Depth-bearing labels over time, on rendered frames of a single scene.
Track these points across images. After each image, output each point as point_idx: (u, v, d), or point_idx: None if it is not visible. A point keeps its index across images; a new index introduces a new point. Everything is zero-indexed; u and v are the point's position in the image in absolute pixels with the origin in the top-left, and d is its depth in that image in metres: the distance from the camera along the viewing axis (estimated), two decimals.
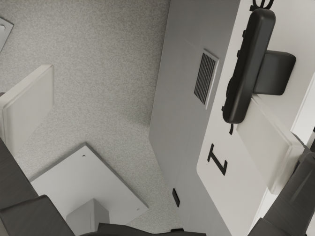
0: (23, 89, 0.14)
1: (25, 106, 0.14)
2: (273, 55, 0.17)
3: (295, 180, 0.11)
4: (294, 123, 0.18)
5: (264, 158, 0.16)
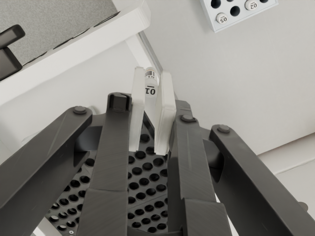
0: (143, 89, 0.17)
1: (143, 104, 0.17)
2: (6, 54, 0.26)
3: (182, 147, 0.12)
4: None
5: (156, 125, 0.17)
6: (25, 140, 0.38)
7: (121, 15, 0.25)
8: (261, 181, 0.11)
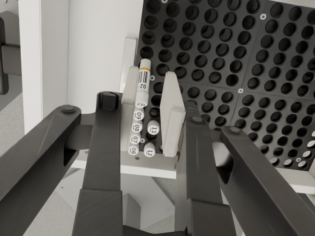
0: (135, 88, 0.17)
1: (135, 103, 0.17)
2: (7, 46, 0.26)
3: (190, 148, 0.12)
4: (24, 95, 0.26)
5: (164, 126, 0.17)
6: None
7: None
8: (270, 183, 0.11)
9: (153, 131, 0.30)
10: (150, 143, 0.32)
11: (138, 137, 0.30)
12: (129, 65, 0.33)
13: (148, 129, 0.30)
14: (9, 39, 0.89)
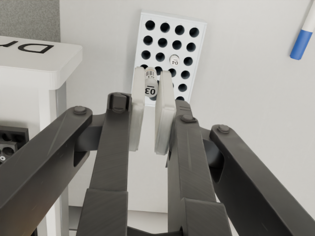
0: (143, 89, 0.17)
1: (143, 104, 0.17)
2: None
3: (182, 147, 0.12)
4: None
5: (156, 125, 0.17)
6: None
7: (40, 65, 0.26)
8: (261, 181, 0.11)
9: None
10: None
11: None
12: None
13: None
14: None
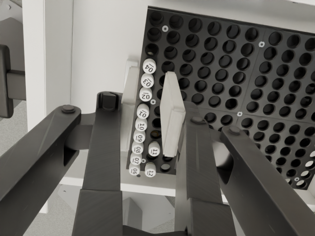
0: (135, 88, 0.17)
1: (135, 103, 0.17)
2: (12, 73, 0.27)
3: (190, 148, 0.12)
4: (28, 120, 0.27)
5: (164, 126, 0.17)
6: None
7: None
8: (270, 183, 0.11)
9: (153, 152, 0.30)
10: (151, 163, 0.32)
11: (138, 158, 0.31)
12: None
13: (149, 151, 0.30)
14: (12, 47, 0.90)
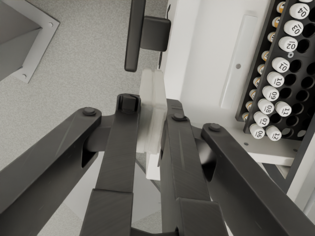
0: (151, 90, 0.17)
1: None
2: (150, 18, 0.24)
3: (174, 146, 0.12)
4: (166, 70, 0.24)
5: (148, 124, 0.17)
6: (222, 102, 0.34)
7: None
8: (254, 180, 0.11)
9: (284, 112, 0.28)
10: (274, 126, 0.30)
11: (267, 119, 0.28)
12: (245, 44, 0.31)
13: (280, 111, 0.28)
14: None
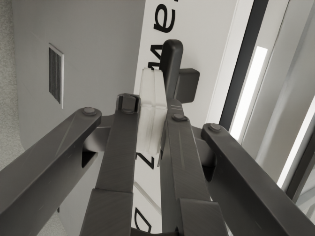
0: (151, 90, 0.17)
1: (151, 105, 0.17)
2: (184, 73, 0.22)
3: (174, 146, 0.12)
4: (206, 123, 0.23)
5: (148, 124, 0.17)
6: None
7: None
8: (254, 180, 0.11)
9: None
10: None
11: None
12: None
13: None
14: None
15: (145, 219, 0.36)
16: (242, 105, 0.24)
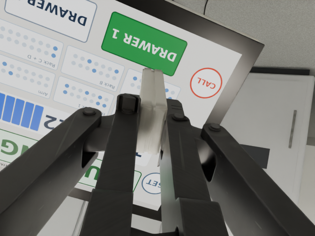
0: (151, 90, 0.17)
1: None
2: None
3: (174, 146, 0.12)
4: None
5: (148, 124, 0.17)
6: None
7: None
8: (254, 180, 0.11)
9: None
10: None
11: None
12: None
13: None
14: None
15: None
16: None
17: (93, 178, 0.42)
